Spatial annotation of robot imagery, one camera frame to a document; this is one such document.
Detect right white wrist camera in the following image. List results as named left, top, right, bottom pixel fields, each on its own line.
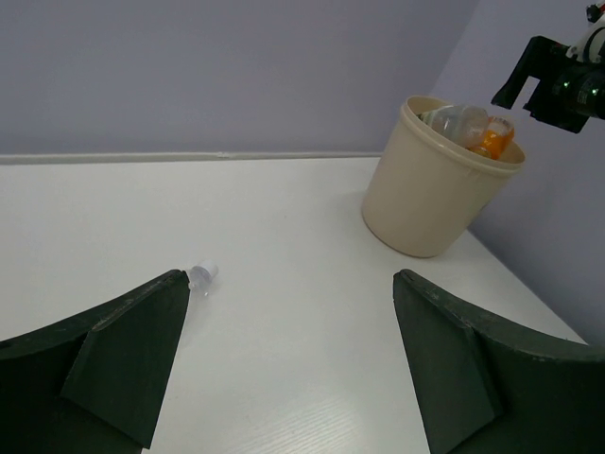
left=566, top=1, right=604, bottom=64

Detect beige plastic bin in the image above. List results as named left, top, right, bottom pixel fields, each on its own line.
left=361, top=96, right=526, bottom=257

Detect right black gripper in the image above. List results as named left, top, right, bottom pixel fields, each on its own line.
left=491, top=36, right=604, bottom=133

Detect clear crushed bottle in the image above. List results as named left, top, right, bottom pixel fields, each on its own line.
left=185, top=259, right=218, bottom=297

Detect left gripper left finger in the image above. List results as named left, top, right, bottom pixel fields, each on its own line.
left=1, top=270, right=190, bottom=453

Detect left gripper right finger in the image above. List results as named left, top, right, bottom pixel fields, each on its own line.
left=393, top=270, right=604, bottom=453

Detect orange juice bottle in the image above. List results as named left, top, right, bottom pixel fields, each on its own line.
left=469, top=116, right=515, bottom=160

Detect green label water bottle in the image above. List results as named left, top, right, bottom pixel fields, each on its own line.
left=418, top=104, right=490, bottom=148

